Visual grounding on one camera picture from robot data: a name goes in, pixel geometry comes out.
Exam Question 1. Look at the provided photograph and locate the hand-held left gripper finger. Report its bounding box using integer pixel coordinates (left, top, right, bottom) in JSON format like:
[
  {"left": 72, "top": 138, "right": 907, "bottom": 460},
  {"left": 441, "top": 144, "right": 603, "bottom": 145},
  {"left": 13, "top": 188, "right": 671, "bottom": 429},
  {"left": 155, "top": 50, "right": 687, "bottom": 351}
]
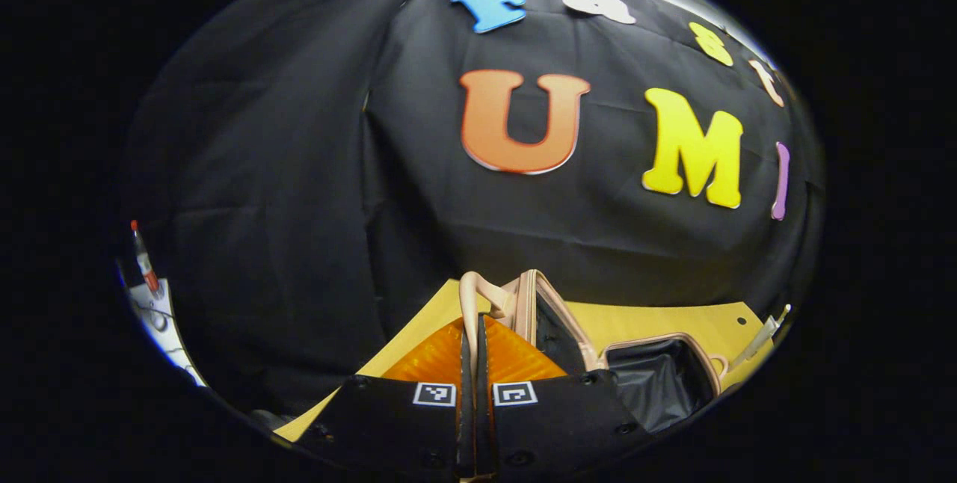
[
  {"left": 295, "top": 316, "right": 476, "bottom": 483},
  {"left": 476, "top": 314, "right": 652, "bottom": 479}
]

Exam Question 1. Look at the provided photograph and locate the beige suitcase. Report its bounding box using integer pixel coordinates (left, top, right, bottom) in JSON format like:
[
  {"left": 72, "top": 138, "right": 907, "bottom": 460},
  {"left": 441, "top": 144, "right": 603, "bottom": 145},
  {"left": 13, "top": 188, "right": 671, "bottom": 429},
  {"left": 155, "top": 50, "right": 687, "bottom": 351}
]
[{"left": 458, "top": 268, "right": 730, "bottom": 435}]

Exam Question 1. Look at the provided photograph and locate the red tipped white tool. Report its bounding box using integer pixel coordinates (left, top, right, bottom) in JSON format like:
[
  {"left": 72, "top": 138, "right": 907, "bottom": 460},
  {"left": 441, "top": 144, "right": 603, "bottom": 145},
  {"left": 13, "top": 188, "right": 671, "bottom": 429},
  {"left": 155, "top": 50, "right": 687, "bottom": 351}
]
[{"left": 130, "top": 220, "right": 161, "bottom": 297}]

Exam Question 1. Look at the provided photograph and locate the white panel with cables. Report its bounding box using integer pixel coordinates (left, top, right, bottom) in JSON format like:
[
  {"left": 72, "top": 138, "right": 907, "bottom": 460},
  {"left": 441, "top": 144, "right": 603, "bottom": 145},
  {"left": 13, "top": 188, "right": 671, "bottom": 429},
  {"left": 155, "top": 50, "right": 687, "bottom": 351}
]
[{"left": 120, "top": 277, "right": 209, "bottom": 388}]

